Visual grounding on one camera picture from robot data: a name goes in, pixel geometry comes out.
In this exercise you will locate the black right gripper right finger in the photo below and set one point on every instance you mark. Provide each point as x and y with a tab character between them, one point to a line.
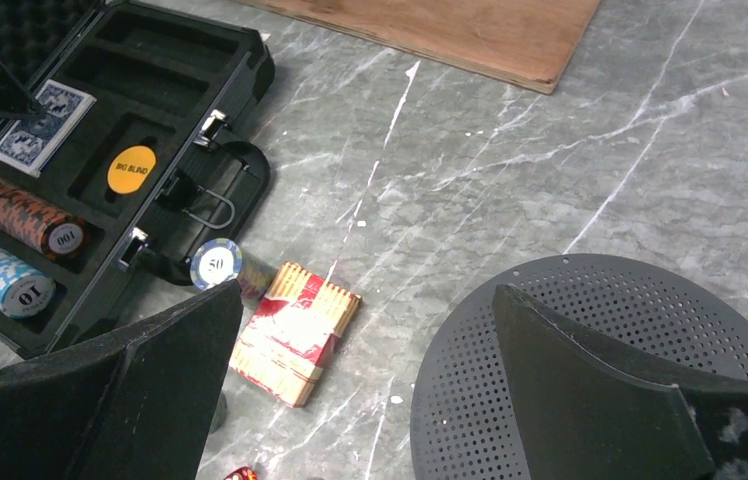
588	406

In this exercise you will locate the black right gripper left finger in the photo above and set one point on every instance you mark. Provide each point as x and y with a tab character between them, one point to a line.
134	403

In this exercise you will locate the blue playing card deck box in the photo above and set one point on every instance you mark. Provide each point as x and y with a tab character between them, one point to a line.
29	144

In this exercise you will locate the black poker set case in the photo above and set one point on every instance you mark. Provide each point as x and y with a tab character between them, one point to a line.
179	84

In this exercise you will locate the red Texas Holdem card box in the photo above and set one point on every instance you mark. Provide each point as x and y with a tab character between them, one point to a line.
291	337

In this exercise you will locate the red die left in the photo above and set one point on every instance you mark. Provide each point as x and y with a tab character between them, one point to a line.
242	473

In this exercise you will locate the yellow big blind button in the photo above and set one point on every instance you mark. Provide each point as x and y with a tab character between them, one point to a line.
130	168

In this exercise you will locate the brown orange chip stack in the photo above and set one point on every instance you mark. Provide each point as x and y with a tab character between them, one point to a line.
40	225

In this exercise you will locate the light blue chip stack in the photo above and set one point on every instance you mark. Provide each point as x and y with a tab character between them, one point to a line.
24	290

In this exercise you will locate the wooden board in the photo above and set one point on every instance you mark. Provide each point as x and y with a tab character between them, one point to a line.
527	43

